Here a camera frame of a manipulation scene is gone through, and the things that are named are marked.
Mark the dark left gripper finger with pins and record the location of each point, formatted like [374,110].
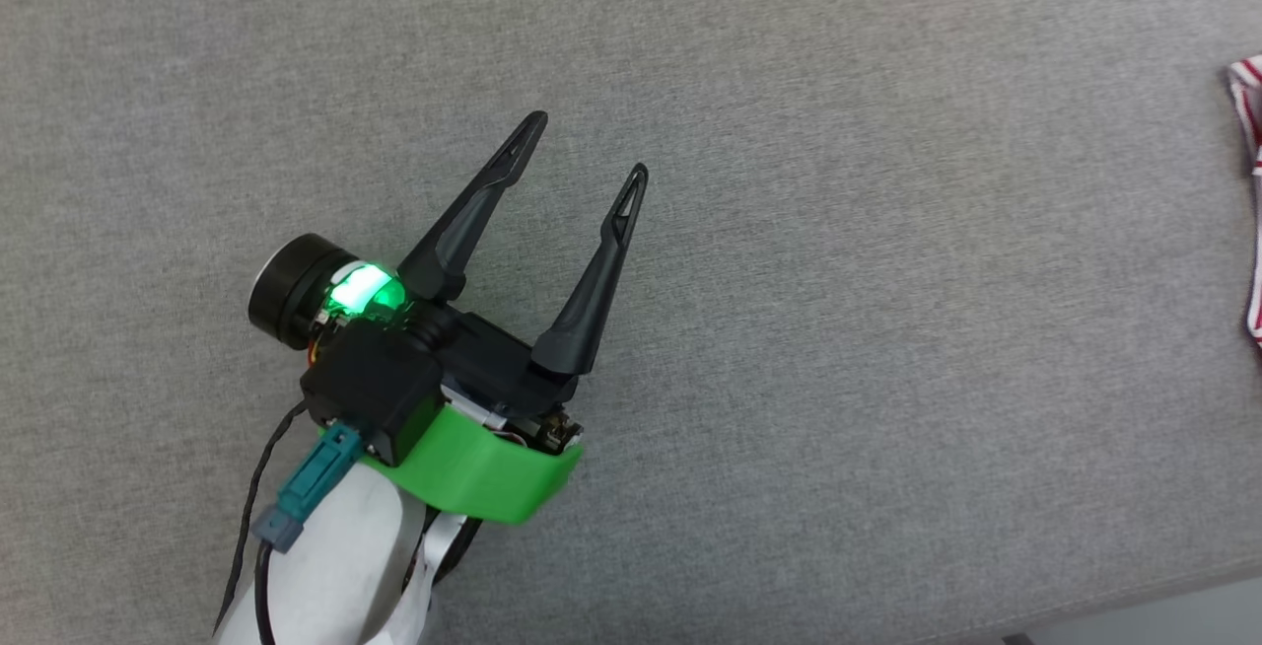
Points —
[592,290]
[463,221]

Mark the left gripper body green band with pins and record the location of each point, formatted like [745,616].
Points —
[483,477]

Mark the red and white garment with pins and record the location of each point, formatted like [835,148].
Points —
[1252,132]

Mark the grey fabric sofa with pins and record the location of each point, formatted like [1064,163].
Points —
[887,329]

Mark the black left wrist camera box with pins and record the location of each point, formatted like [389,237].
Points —
[370,384]

